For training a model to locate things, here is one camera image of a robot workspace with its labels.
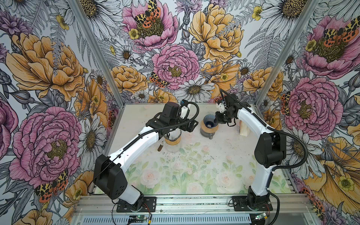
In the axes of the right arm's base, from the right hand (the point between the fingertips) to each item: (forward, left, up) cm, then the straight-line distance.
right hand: (215, 124), depth 91 cm
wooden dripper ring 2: (-1, +5, -4) cm, 6 cm away
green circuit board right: (-48, -17, -14) cm, 52 cm away
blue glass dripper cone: (+6, +3, -3) cm, 7 cm away
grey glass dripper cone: (-7, +27, -1) cm, 28 cm away
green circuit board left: (-47, +45, -13) cm, 66 cm away
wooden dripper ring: (-12, +27, -2) cm, 29 cm away
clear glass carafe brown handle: (-8, +30, -15) cm, 35 cm away
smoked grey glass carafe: (-2, +5, -9) cm, 11 cm away
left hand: (-7, +17, +10) cm, 21 cm away
